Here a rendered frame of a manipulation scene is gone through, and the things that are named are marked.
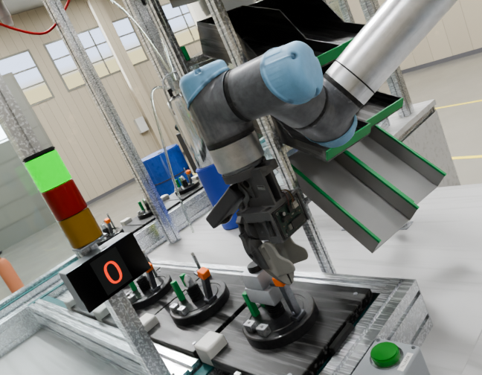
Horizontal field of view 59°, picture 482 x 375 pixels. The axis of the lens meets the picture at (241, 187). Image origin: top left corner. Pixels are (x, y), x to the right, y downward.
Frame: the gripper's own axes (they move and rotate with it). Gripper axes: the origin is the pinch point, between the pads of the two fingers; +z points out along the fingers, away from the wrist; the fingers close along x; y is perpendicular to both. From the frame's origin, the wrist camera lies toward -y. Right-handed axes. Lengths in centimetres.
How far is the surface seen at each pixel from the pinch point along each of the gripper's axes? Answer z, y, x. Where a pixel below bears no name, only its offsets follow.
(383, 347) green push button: 10.2, 15.0, -1.0
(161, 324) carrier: 10.3, -37.6, -8.0
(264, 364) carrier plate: 10.4, -2.2, -9.5
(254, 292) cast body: 2.4, -7.0, -2.1
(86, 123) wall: -80, -1021, 440
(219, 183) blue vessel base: 1, -81, 55
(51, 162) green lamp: -32.1, -15.5, -18.7
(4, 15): -86, -118, 27
